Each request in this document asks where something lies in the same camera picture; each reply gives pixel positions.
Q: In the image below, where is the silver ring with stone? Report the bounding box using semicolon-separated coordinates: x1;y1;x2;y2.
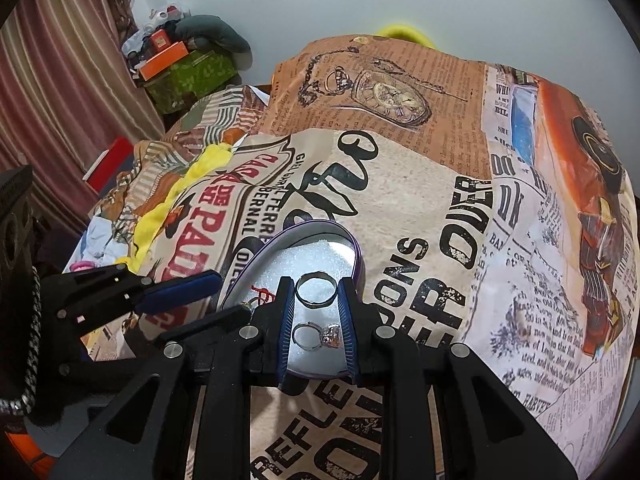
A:
290;322;343;352

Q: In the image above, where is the plain silver band ring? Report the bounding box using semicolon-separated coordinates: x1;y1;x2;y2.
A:
294;271;339;309

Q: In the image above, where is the purple heart-shaped tin box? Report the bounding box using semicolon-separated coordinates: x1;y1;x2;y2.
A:
220;220;361;379

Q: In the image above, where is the red white box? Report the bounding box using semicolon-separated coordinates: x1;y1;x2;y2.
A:
82;136;134;193

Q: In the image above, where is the yellow fleece blanket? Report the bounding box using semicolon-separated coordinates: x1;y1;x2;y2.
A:
117;143;232;273

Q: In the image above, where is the striped red curtain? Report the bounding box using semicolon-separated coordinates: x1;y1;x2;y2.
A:
1;0;164;235

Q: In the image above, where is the newspaper print bed blanket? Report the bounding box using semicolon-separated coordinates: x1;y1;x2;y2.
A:
86;36;639;479

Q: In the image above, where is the green patterned storage box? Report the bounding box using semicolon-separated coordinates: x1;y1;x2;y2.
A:
143;50;238;115

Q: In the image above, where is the orange box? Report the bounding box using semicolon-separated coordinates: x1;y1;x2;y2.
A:
139;41;189;81

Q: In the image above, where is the grey plush pillow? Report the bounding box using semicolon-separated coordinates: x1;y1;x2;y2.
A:
170;14;253;70

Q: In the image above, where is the yellow round cushion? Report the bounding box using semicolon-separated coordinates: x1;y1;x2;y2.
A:
375;24;437;50

